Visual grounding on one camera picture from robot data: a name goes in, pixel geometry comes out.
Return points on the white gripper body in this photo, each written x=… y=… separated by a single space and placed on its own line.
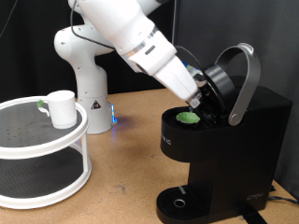
x=174 y=74

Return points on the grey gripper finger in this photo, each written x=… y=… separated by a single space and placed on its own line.
x=195 y=101

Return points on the coffee pod green tape lid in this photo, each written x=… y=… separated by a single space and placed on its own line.
x=187 y=118

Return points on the black Keurig coffee machine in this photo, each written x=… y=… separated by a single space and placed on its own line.
x=236 y=149

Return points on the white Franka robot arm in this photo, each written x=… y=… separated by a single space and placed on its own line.
x=90 y=77

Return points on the grey partition panel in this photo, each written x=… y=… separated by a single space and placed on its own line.
x=274 y=37

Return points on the black tape strip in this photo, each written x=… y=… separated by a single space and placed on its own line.
x=252 y=216

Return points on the white two-tier turntable shelf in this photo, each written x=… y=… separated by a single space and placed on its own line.
x=40 y=137

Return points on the black backdrop curtain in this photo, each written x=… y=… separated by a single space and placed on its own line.
x=25 y=62

